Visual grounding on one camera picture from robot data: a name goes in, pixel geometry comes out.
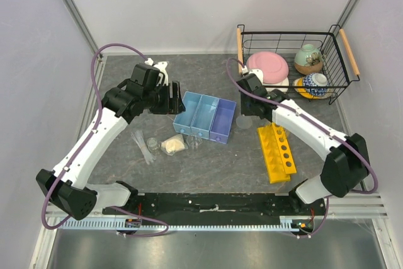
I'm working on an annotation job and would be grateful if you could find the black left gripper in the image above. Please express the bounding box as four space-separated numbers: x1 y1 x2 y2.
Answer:
144 81 186 115

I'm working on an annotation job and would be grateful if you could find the blue three-compartment drawer box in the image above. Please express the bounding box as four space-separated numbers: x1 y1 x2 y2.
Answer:
173 91 237 144

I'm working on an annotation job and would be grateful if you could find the yellow test tube rack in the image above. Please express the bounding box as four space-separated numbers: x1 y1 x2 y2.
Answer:
257 123 297 184

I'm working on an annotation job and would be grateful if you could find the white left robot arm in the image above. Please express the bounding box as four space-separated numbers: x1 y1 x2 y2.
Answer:
36 61 185 220

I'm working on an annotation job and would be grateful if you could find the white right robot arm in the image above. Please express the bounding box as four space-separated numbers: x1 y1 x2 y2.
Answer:
235 74 371 215

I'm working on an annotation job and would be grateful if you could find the bag of beige powder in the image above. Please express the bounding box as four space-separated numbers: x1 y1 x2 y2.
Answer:
161 134 188 156

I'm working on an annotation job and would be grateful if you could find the clear glass beaker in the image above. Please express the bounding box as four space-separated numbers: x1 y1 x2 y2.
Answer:
186 134 203 151

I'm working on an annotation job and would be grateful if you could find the white plate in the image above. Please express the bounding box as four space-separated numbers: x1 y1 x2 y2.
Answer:
263 77 290 93

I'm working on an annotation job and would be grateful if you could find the pink plate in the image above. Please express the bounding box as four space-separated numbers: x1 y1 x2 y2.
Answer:
246 51 289 84

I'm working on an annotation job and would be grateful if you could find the small clear glass vial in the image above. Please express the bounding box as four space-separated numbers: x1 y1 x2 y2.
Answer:
146 137 160 154

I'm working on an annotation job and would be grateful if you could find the clear plastic dropper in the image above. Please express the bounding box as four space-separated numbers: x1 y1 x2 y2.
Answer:
131 130 156 165

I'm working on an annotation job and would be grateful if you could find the blue white patterned bowl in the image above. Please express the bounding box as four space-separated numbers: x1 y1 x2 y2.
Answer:
302 72 328 96

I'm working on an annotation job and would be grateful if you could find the green brown ceramic bowl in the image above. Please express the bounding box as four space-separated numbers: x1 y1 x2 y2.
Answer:
294 44 323 75

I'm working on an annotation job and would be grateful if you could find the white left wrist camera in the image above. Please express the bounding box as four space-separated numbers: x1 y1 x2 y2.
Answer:
144 58 169 86

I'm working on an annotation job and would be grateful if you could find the black wire basket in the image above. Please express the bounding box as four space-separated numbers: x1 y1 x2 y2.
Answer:
237 24 360 104

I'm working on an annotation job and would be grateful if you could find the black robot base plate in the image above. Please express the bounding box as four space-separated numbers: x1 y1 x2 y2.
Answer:
122 192 326 225

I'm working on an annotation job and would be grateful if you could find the white slotted cable duct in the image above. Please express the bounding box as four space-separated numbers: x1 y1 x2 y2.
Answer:
60 217 298 232

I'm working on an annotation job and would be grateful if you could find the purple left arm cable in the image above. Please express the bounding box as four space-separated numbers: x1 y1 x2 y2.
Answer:
42 43 169 239

